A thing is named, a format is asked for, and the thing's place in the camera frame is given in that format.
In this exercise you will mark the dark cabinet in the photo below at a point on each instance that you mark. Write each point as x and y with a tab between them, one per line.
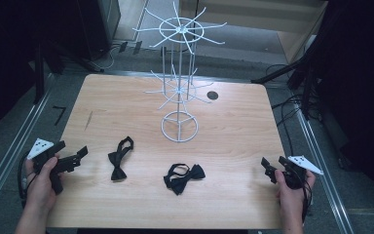
99	26

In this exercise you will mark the person's left hand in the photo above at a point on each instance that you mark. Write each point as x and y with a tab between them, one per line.
42	188

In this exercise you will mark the metal floor rail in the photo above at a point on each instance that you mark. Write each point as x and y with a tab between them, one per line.
9	152
324	175

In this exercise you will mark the black bow tie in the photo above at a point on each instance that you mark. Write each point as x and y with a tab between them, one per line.
118	159
183	178

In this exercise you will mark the round dark table grommet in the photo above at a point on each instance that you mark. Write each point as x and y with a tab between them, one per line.
212	95

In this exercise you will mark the black upright stand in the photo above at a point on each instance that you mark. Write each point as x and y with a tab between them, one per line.
39	74

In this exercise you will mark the person's right hand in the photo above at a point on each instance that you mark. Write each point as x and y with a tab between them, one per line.
290	196

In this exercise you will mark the light wooden shelf unit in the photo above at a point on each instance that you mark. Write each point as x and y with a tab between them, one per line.
289	29

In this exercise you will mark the black stand leg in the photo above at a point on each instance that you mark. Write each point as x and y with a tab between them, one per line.
279	72

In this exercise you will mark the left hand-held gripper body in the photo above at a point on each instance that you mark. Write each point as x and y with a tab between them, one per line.
61	165

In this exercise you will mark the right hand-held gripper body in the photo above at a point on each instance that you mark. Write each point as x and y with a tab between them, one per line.
300	172

